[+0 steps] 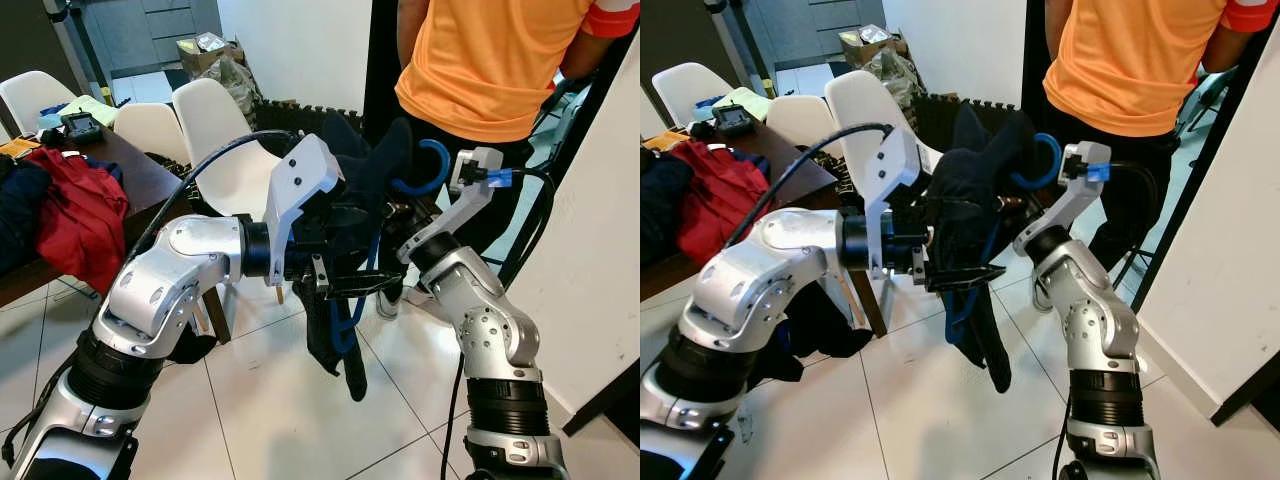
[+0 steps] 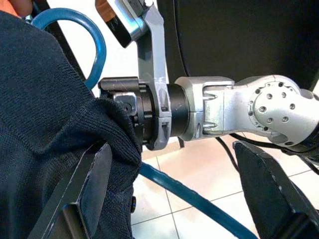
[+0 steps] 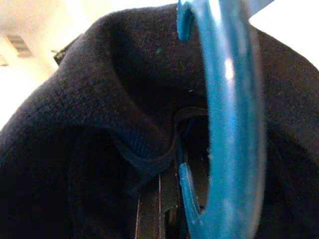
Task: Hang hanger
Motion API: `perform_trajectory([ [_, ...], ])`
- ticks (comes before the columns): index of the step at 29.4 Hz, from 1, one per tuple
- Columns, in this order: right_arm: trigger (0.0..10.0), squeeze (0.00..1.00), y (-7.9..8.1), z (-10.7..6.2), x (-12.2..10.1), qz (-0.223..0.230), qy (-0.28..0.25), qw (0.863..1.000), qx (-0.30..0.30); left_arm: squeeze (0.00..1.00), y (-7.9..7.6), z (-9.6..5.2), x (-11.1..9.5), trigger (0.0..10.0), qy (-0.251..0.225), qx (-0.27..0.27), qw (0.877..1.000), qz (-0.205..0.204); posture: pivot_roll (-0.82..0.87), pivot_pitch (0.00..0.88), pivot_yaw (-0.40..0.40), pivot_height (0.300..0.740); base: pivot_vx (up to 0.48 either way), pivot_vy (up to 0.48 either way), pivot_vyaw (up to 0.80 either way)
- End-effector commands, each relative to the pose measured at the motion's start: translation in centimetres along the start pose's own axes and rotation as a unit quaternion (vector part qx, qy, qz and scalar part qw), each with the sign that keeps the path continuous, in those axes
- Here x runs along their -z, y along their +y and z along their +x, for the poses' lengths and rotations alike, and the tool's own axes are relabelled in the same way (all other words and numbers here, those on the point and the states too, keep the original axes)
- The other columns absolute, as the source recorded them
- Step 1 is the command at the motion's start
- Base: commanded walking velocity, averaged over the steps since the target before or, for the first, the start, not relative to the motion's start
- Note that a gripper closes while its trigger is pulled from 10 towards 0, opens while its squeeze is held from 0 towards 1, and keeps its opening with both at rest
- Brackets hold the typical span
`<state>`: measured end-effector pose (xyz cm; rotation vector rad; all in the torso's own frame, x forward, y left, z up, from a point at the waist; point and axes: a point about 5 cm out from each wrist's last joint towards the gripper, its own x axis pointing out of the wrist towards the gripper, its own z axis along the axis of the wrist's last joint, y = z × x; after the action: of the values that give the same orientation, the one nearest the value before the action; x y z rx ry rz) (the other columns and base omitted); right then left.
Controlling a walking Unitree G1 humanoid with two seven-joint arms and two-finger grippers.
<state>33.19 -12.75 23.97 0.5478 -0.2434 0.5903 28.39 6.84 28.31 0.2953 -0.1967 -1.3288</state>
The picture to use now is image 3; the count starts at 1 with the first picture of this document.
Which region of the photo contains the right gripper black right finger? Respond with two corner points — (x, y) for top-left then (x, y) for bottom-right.
(191, 149), (211, 209)

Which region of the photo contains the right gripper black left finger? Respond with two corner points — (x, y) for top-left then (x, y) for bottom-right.
(134, 171), (181, 239)

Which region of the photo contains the blue plastic hanger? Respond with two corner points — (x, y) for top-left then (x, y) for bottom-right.
(175, 0), (275, 239)

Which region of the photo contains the dark navy hoodie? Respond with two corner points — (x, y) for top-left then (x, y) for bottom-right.
(0, 2), (319, 239)

